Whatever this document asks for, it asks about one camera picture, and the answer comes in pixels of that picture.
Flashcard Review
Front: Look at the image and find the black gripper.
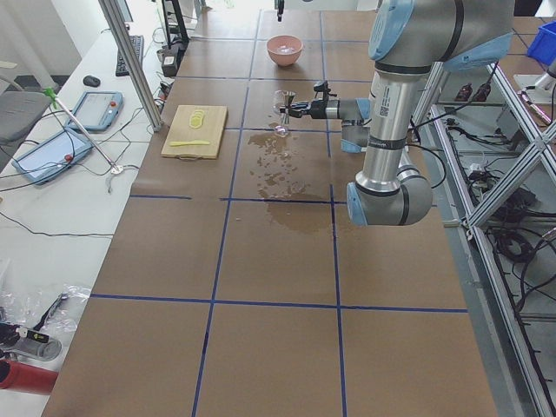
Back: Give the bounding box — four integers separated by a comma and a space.
289, 99, 341, 120

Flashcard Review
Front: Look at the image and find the steel double jigger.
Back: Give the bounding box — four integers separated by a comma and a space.
281, 90, 296, 126

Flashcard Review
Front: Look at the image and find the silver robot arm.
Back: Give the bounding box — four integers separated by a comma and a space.
282, 1, 514, 226

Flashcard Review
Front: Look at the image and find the clear wine glass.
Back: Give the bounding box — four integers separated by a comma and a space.
273, 90, 289, 137

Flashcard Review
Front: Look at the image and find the clear ice cubes pile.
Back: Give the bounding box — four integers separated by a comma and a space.
274, 44, 296, 56

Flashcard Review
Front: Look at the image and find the pink bowl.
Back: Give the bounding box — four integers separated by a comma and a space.
266, 35, 304, 67

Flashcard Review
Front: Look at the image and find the bamboo cutting board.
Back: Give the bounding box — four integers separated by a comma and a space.
161, 105, 228, 160

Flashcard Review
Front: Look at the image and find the yellow plastic knife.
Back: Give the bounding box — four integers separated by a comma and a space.
169, 140, 211, 147

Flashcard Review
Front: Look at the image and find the black keyboard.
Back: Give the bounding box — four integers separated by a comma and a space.
115, 35, 145, 78

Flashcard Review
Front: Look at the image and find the far blue teach pendant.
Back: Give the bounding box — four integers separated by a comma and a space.
71, 91, 123, 132

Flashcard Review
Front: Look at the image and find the blue teach pendant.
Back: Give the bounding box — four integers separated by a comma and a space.
71, 91, 123, 132
11, 129, 93, 185

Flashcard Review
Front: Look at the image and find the black computer mouse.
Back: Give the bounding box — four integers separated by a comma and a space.
83, 75, 101, 88

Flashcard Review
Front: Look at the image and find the blue storage bin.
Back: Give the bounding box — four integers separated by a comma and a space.
526, 21, 556, 65

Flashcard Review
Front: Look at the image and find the near blue teach pendant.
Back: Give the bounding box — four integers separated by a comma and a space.
11, 129, 93, 185

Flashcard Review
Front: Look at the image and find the grey office chair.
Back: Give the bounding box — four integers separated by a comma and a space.
1, 76, 51, 144

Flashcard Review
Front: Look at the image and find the red cylinder bottle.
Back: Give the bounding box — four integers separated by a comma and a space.
1, 360, 58, 395

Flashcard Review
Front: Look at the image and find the aluminium frame post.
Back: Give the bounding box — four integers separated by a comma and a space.
98, 0, 163, 132

